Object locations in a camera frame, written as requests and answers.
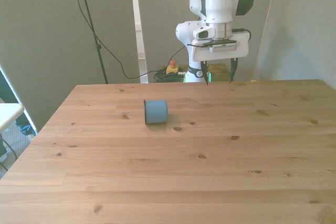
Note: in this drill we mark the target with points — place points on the white side table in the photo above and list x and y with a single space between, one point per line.
9 115

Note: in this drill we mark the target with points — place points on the grey vented camera module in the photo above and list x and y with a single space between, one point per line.
223 46

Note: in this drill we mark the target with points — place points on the yellow emergency stop box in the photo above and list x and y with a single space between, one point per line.
172 69

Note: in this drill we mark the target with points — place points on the blue and white shoe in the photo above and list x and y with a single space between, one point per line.
27 130

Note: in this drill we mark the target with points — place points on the blue mug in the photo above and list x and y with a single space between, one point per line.
157 111

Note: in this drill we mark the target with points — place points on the black tripod stand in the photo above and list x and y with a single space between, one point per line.
90 23

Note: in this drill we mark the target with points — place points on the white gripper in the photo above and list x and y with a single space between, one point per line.
223 55

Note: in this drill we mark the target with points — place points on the white vertical door frame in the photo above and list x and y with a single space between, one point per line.
138 19

